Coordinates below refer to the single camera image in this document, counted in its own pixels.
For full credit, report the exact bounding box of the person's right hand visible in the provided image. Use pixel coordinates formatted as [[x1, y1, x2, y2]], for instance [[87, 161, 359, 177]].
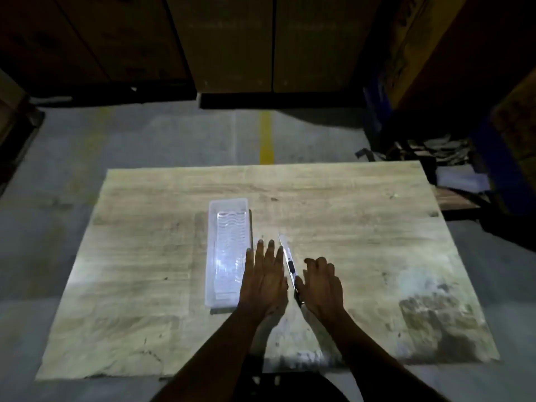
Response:
[[295, 257, 348, 327]]

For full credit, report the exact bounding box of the person's left hand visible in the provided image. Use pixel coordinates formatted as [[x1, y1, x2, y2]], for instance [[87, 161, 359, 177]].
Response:
[[238, 240, 290, 319]]

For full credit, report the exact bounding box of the silver utility knife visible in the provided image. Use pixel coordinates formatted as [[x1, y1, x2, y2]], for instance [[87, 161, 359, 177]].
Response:
[[278, 233, 305, 308]]

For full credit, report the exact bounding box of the clear plastic box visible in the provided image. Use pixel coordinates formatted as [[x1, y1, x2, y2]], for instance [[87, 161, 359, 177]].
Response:
[[204, 198, 253, 309]]

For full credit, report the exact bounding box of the person's left forearm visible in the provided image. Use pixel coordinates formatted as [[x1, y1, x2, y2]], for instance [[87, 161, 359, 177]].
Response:
[[152, 307, 273, 402]]

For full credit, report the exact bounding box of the person's right forearm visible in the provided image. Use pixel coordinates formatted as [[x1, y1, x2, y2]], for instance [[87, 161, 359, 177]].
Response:
[[320, 307, 451, 402]]

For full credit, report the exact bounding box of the person's dark clothing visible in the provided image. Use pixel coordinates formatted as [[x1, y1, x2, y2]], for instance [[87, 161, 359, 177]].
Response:
[[250, 371, 349, 402]]

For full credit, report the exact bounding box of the yellow printed cardboard box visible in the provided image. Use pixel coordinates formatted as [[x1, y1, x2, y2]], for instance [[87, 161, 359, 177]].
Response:
[[383, 0, 472, 110]]

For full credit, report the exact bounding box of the light brown cardboard box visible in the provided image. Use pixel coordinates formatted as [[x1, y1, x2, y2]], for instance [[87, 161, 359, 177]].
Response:
[[0, 69, 31, 147]]

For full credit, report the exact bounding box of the white wavy plastic insert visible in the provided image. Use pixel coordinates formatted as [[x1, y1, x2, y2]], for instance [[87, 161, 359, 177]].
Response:
[[214, 209, 248, 299]]

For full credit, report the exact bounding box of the brown wooden plank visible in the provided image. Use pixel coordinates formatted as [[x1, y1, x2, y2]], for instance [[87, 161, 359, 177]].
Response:
[[432, 186, 482, 210]]

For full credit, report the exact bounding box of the white sheet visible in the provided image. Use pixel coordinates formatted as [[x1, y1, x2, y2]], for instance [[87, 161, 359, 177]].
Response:
[[435, 164, 491, 193]]

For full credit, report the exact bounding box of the pile of cardboard scraps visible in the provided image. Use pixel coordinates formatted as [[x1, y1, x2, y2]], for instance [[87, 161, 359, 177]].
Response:
[[379, 136, 475, 167]]

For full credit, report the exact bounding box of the black pallet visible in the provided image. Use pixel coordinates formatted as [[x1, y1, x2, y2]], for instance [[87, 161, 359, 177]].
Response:
[[25, 79, 198, 108], [199, 92, 366, 110]]

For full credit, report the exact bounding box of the blue rack beam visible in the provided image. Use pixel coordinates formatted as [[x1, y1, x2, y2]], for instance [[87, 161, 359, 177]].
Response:
[[472, 117, 536, 216]]

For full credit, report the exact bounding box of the dark wooden pallet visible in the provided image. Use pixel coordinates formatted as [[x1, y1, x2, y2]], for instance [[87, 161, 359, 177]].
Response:
[[0, 107, 46, 194]]

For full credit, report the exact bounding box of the blue rack post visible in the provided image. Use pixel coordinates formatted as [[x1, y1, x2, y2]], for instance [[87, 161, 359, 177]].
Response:
[[363, 84, 394, 141]]

